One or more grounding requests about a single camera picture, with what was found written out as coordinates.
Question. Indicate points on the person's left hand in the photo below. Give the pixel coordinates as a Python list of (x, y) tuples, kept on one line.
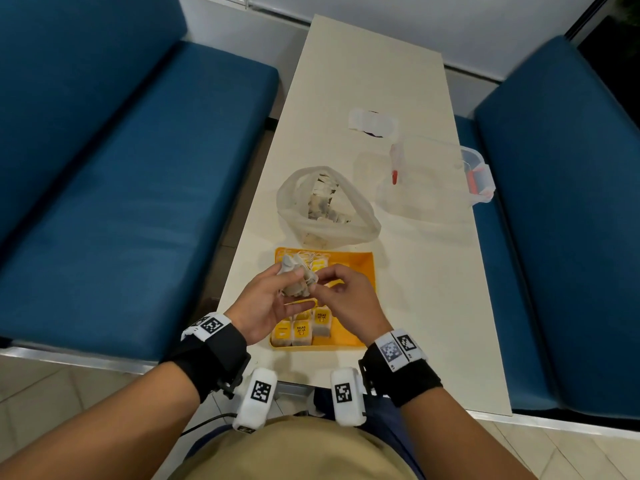
[(255, 314)]

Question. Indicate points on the person's right hand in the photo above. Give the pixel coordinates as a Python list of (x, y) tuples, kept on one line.
[(355, 304)]

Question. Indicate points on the yellow tray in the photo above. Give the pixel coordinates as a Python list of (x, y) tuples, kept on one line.
[(360, 264)]

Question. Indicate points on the row of tea bags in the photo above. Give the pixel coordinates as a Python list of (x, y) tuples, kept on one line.
[(300, 334)]

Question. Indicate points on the bunch of tea bags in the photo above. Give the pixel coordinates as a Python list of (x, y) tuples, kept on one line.
[(295, 284)]

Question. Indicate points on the clear plastic bag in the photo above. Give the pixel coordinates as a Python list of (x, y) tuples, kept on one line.
[(360, 224)]

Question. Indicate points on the clear box with red latches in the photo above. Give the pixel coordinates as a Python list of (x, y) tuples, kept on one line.
[(430, 184)]

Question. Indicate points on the person's left forearm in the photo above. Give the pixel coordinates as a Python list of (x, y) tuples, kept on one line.
[(125, 419)]

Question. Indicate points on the person's right forearm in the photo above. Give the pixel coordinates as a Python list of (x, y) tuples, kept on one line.
[(440, 429)]

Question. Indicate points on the person's beige shirt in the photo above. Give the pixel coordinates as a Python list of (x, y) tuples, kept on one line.
[(290, 454)]

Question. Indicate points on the white marker wristband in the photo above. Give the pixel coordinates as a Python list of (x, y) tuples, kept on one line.
[(397, 349), (210, 325)]

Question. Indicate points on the blue sofa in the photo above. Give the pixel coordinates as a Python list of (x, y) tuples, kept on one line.
[(560, 244), (125, 194)]

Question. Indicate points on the white paper patch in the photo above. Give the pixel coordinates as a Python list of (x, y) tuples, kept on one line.
[(382, 123)]

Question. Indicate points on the black metal pole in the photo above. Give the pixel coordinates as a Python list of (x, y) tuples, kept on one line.
[(590, 14)]

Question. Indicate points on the green leafy plant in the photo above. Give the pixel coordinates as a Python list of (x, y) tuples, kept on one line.
[(630, 7)]

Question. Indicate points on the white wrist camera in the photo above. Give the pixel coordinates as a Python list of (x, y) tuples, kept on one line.
[(347, 394), (260, 394)]

